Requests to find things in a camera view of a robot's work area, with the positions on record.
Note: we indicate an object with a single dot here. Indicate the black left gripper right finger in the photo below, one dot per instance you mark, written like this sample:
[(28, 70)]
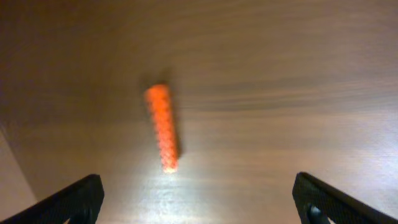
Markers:
[(318, 202)]

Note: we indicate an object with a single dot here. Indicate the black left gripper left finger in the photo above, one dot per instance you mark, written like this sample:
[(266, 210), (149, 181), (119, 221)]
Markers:
[(80, 202)]

